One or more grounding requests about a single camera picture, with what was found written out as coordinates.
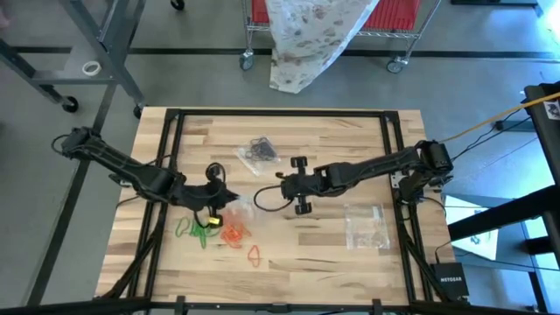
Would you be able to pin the white paper sheet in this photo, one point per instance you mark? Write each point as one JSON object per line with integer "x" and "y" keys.
{"x": 472, "y": 236}

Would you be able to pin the black aluminium table frame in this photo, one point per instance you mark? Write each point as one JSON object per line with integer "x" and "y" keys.
{"x": 280, "y": 112}

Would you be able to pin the grey wheeled table frame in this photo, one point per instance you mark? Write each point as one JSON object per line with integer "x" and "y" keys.
{"x": 109, "y": 48}

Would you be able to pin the white tape roll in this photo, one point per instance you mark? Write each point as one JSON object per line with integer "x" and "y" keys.
{"x": 86, "y": 68}

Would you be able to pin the single orange rubber band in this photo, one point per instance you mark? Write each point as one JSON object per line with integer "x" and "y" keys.
{"x": 249, "y": 256}

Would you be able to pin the black Netgear network switch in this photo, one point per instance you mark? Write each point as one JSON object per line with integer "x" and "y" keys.
{"x": 450, "y": 280}

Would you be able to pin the black stand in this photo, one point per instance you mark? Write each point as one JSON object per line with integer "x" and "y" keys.
{"x": 542, "y": 131}

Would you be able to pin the black rubber band pile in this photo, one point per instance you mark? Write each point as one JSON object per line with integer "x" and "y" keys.
{"x": 261, "y": 149}

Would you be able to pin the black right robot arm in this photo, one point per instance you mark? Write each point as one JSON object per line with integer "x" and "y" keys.
{"x": 376, "y": 166}

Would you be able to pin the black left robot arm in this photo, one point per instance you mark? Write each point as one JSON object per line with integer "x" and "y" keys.
{"x": 127, "y": 170}

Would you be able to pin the orange rubber band pile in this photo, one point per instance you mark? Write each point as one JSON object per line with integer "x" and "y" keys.
{"x": 234, "y": 234}

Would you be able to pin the white floral cloth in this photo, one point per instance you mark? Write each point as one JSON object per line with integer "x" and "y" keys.
{"x": 310, "y": 39}

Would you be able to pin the green rubber band pile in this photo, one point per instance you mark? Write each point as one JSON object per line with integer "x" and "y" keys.
{"x": 192, "y": 232}

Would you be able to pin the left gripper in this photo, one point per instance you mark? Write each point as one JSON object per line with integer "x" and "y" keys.
{"x": 201, "y": 197}

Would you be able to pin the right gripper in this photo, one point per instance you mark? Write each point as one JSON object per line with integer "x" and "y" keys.
{"x": 306, "y": 184}

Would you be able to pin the red plastic bin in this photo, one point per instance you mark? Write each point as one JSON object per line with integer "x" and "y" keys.
{"x": 260, "y": 11}
{"x": 394, "y": 13}

